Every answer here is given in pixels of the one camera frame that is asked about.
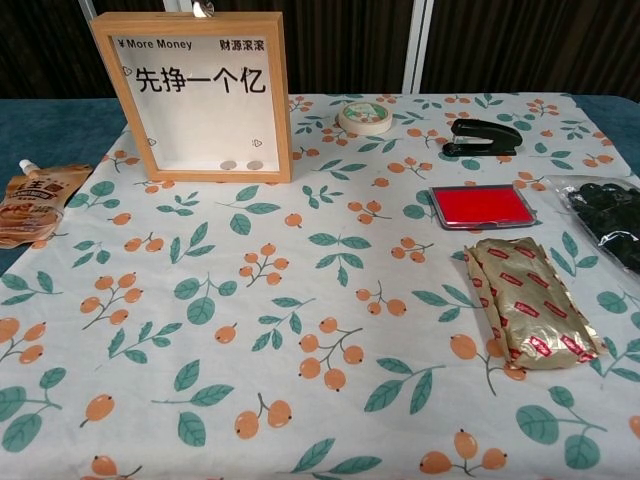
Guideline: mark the black gloves in plastic bag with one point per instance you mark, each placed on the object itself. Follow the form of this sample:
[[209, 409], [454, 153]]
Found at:
[[605, 215]]

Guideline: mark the silver coin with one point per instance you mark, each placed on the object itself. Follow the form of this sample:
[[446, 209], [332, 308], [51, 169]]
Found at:
[[254, 164], [228, 165], [203, 9]]

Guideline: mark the wooden frame coin box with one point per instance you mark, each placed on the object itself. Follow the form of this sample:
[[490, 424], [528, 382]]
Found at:
[[282, 100]]

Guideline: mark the red ink pad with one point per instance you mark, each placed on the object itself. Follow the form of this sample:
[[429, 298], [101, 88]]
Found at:
[[482, 206]]

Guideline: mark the gold foil snack pack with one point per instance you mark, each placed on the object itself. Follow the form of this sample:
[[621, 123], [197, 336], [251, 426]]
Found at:
[[530, 305]]

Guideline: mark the brown sauce spout pouch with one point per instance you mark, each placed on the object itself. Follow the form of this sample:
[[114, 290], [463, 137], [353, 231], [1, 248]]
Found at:
[[35, 210]]

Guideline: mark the wide white partition post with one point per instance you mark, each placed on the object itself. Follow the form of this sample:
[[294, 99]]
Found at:
[[174, 4], [419, 45]]

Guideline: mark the black stapler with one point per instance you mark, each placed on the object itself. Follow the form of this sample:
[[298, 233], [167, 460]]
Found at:
[[487, 137]]

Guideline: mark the beige masking tape roll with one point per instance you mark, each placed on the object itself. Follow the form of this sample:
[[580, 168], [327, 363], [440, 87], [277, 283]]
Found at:
[[345, 121]]

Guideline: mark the floral print tablecloth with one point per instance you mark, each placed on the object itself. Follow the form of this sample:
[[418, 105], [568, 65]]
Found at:
[[300, 280]]

